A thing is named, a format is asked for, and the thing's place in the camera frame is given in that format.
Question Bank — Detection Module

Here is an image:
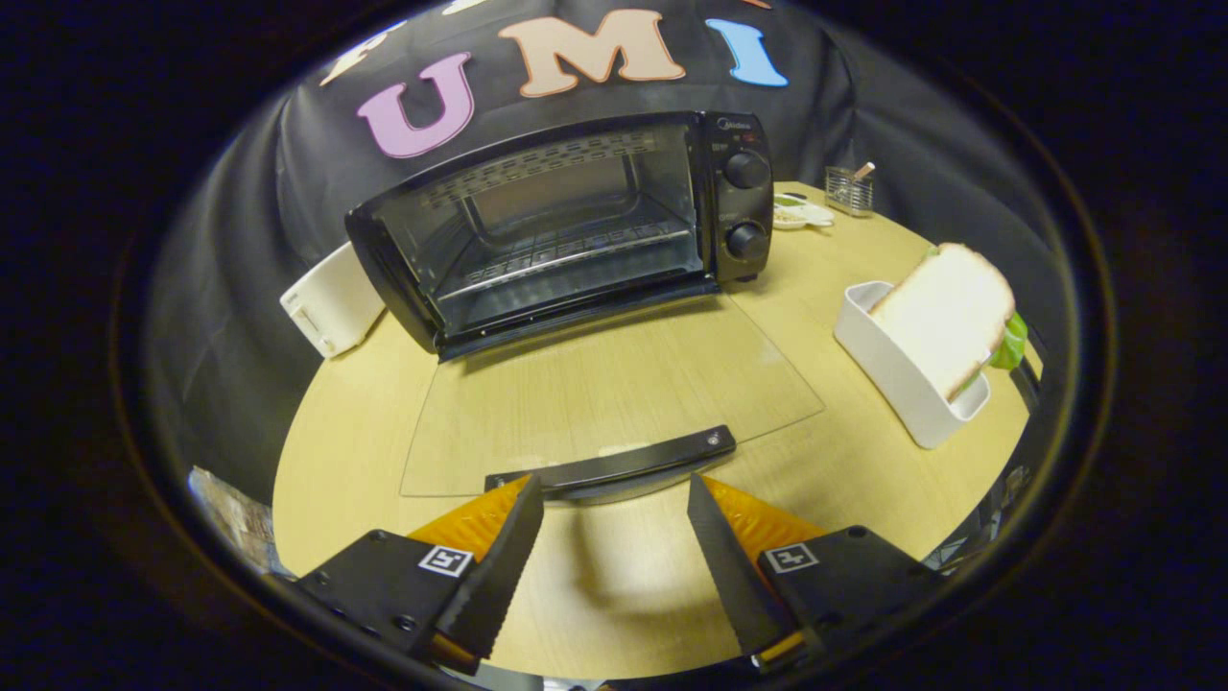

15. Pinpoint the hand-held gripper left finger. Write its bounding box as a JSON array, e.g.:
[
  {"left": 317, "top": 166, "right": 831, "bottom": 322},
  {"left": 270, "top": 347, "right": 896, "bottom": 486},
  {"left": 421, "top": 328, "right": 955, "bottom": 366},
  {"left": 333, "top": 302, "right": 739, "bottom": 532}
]
[{"left": 293, "top": 473, "right": 545, "bottom": 678}]

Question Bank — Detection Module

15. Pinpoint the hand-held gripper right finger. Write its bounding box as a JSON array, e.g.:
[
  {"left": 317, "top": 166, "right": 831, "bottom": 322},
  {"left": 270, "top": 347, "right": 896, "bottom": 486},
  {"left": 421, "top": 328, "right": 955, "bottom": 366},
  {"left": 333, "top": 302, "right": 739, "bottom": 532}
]
[{"left": 687, "top": 473, "right": 946, "bottom": 673}]

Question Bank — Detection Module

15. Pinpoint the toy sandwich with lettuce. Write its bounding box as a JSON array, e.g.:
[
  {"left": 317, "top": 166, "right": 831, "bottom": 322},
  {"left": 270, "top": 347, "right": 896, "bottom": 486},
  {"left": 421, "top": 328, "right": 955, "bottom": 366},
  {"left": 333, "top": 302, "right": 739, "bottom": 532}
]
[{"left": 868, "top": 242, "right": 1029, "bottom": 404}]

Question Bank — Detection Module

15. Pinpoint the black toaster oven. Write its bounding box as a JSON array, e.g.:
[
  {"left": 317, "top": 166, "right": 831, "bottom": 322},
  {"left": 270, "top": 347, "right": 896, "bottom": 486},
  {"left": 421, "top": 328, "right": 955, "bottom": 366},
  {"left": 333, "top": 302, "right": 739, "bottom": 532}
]
[{"left": 343, "top": 110, "right": 826, "bottom": 506}]

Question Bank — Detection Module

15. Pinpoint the white pop-up toaster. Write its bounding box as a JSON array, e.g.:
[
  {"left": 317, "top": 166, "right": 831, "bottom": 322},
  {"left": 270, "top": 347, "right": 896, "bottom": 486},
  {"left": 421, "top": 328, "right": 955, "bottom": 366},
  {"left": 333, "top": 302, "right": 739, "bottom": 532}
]
[{"left": 279, "top": 242, "right": 387, "bottom": 360}]

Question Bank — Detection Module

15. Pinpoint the white rectangular container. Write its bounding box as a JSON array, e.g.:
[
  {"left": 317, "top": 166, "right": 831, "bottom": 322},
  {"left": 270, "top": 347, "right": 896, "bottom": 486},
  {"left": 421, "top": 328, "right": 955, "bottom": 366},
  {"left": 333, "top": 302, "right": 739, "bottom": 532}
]
[{"left": 833, "top": 280, "right": 992, "bottom": 450}]

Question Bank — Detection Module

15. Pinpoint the brown patterned object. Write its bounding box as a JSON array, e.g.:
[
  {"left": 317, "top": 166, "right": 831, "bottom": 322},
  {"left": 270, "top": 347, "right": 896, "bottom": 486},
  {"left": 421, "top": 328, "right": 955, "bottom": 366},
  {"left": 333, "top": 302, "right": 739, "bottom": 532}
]
[{"left": 187, "top": 467, "right": 281, "bottom": 575}]

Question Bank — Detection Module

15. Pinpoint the small white dish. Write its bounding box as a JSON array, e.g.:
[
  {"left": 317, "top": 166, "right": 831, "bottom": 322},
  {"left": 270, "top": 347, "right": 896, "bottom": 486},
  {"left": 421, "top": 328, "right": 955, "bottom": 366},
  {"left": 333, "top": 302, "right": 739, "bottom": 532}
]
[{"left": 773, "top": 194, "right": 836, "bottom": 231}]

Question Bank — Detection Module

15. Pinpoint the wire mesh basket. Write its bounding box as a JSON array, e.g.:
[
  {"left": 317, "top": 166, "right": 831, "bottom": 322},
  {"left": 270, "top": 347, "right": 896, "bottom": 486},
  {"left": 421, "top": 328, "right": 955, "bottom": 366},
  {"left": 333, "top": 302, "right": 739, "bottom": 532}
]
[{"left": 825, "top": 165, "right": 876, "bottom": 218}]

